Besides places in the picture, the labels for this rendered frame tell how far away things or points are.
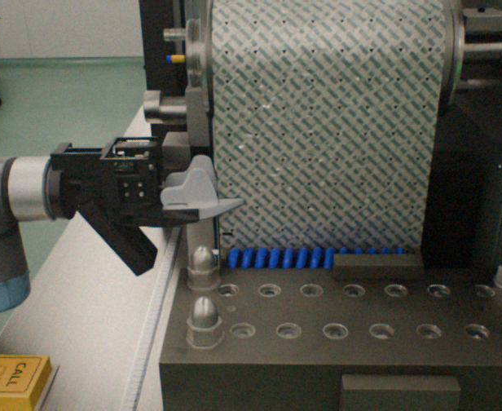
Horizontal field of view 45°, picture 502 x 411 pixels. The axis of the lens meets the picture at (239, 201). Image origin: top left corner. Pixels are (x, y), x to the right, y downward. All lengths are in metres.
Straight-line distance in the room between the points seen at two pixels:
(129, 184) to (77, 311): 0.26
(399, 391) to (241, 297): 0.19
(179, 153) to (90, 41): 5.81
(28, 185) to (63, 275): 0.29
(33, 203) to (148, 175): 0.13
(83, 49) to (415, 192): 6.00
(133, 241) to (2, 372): 0.21
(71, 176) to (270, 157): 0.22
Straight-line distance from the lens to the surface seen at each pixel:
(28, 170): 0.70
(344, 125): 0.66
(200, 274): 0.64
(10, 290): 0.78
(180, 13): 1.11
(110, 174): 0.66
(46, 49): 6.70
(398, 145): 0.67
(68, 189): 0.70
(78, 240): 1.05
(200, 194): 0.66
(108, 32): 6.47
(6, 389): 0.74
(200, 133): 0.74
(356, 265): 0.66
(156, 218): 0.66
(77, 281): 0.94
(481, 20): 0.70
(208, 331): 0.56
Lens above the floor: 1.39
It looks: 26 degrees down
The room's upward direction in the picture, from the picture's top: 1 degrees counter-clockwise
